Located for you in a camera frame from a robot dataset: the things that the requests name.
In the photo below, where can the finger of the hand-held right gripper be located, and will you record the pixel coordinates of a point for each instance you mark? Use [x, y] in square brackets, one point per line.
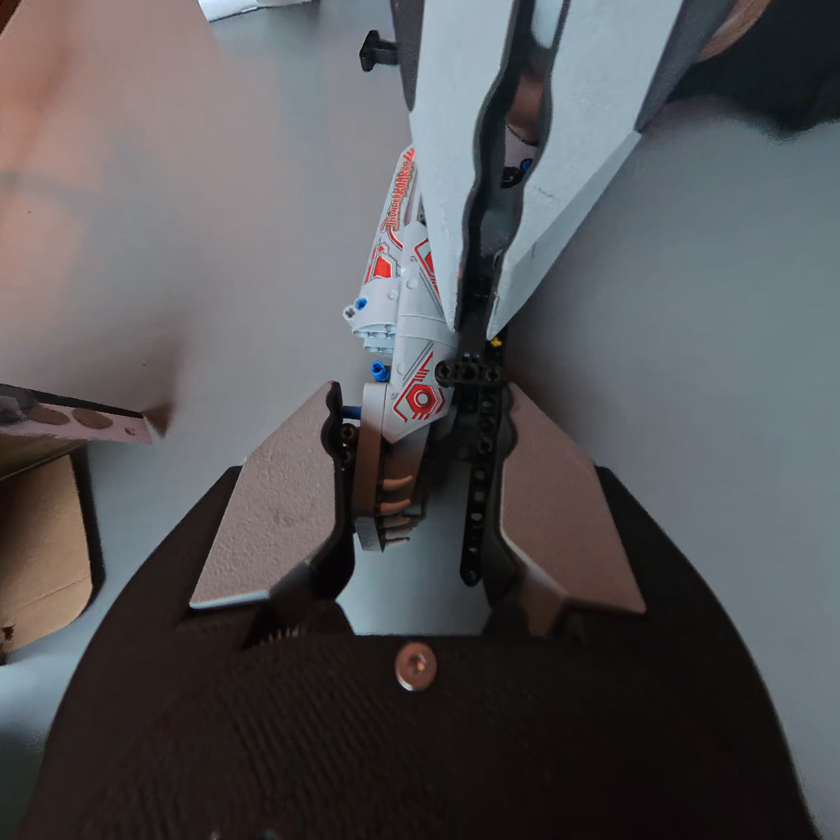
[590, 118]
[453, 118]

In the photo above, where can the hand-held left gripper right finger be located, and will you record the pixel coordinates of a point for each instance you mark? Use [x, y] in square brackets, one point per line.
[564, 525]

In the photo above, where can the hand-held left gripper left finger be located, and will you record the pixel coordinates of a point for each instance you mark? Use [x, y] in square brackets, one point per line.
[275, 518]

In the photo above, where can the person's right forearm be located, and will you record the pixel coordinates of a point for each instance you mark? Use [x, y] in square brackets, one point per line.
[787, 65]

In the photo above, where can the black lego angle connector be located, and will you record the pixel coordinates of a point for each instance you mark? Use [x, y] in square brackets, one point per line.
[377, 49]

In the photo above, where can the person's right hand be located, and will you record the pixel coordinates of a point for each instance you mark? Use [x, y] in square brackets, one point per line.
[728, 26]

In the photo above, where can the stack of white booklets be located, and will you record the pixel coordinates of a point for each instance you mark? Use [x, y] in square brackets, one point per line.
[262, 5]

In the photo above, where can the open cardboard box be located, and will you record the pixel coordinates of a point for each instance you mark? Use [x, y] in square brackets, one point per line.
[39, 538]

